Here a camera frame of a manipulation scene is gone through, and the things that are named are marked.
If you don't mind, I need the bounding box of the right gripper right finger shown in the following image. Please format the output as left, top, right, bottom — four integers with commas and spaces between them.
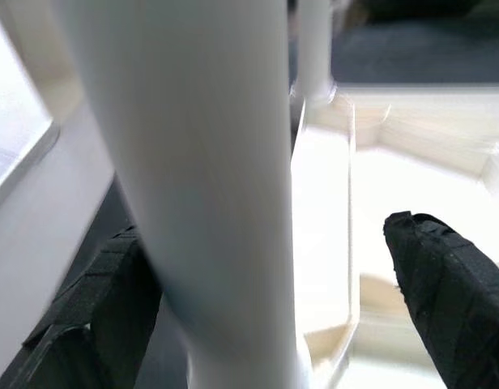
382, 210, 499, 389

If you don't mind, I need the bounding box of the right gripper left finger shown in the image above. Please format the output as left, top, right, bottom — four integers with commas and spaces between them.
0, 224, 164, 389

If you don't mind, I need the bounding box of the white plastic table leg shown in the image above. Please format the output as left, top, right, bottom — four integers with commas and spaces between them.
58, 0, 311, 389
292, 0, 336, 107

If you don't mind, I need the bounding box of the white upturned children table top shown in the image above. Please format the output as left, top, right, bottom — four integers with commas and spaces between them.
289, 83, 499, 389

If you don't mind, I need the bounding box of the black tablecloth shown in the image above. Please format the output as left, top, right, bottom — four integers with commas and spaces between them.
330, 15, 499, 86

